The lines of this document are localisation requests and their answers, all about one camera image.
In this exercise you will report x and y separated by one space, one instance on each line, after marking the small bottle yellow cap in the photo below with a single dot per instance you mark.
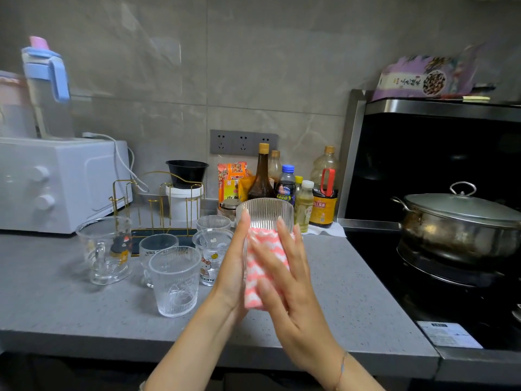
298 181

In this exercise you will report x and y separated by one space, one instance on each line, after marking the purple food packet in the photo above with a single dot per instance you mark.
407 77

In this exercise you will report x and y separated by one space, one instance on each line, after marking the steel pot lid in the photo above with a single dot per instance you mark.
460 207

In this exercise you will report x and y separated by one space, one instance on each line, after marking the orange seasoning packet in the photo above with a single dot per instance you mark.
232 179

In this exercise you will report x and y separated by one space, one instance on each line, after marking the glass spice jar steel lid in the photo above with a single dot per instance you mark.
229 205

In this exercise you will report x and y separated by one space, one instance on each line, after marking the small ribbed clear glass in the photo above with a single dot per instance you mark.
213 221

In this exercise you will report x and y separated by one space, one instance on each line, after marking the stainless steel pot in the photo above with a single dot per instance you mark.
447 240

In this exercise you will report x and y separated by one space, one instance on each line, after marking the penguin print glass mug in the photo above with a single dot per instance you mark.
101 256

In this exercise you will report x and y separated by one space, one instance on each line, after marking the grey wall socket panel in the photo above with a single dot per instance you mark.
244 143

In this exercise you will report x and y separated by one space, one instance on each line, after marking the dark brown glass bottle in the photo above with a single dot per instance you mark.
260 187

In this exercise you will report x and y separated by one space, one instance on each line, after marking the tall ribbed clear glass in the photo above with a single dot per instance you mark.
264 211

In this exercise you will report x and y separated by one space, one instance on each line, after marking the white label sticker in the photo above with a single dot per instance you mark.
447 334

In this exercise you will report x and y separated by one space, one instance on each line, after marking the white plastic bucket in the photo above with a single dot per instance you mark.
183 203

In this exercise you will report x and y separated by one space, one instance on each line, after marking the white microwave oven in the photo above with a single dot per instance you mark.
61 183

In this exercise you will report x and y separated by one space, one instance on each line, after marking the pink striped cloth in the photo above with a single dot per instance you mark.
266 236

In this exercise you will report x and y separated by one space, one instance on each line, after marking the clear container pink lid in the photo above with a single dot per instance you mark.
14 109

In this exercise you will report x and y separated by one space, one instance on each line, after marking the person's left forearm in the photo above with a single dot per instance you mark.
191 354

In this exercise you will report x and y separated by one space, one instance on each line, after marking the clear jug blue lid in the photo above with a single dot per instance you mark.
44 101

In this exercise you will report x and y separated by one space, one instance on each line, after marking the short textured glass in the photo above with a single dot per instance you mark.
156 242

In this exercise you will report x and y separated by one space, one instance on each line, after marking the cartoon cat print glass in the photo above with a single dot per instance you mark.
211 260

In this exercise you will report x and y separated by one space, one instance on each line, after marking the black plastic bowl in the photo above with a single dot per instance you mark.
187 173

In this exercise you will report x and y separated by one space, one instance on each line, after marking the person's right hand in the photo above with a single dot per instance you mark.
301 321

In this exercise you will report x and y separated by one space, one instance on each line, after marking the yellow liquid bottle white cap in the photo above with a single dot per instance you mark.
304 207

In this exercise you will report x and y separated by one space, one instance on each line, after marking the person's left hand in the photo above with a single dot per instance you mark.
232 280

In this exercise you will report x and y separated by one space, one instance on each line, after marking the steel ladle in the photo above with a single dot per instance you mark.
517 312

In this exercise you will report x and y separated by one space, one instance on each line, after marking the pale yellow flat pack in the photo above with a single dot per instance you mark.
476 99

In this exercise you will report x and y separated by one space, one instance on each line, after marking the white paper towel sheet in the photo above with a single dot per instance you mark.
329 230

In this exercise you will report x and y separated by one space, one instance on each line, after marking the clear bottle brown cap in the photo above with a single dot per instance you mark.
275 166

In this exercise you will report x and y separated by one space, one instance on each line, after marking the embossed ribbed clear glass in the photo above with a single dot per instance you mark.
175 285

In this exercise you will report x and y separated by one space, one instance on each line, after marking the dark bottle blue cap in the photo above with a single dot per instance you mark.
285 185

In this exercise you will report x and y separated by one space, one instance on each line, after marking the yellow seasoning pouch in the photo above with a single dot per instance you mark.
245 189

